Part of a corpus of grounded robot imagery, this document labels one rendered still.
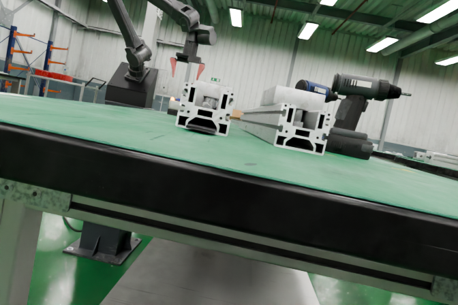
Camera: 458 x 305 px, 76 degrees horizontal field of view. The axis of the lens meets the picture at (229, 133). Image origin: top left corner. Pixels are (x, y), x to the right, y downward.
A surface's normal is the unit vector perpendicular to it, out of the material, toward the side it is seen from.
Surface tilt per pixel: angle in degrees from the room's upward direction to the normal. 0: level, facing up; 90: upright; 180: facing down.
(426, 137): 90
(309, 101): 90
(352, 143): 90
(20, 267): 90
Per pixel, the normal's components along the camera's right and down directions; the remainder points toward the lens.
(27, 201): -0.06, 0.04
